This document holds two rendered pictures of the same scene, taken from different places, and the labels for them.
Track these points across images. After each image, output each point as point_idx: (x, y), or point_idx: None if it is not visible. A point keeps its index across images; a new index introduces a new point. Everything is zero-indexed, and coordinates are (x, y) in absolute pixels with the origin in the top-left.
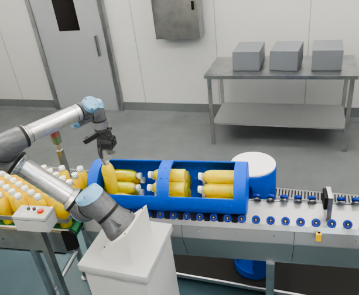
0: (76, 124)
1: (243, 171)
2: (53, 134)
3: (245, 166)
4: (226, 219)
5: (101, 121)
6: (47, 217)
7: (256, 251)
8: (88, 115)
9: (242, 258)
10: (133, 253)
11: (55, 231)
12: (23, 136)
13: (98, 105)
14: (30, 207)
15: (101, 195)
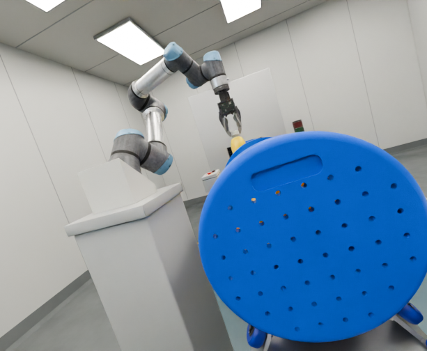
0: (187, 82)
1: (242, 153)
2: (292, 125)
3: (271, 138)
4: None
5: (210, 78)
6: (205, 178)
7: None
8: (171, 64)
9: None
10: (94, 203)
11: None
12: (130, 86)
13: (171, 49)
14: (214, 170)
15: (117, 137)
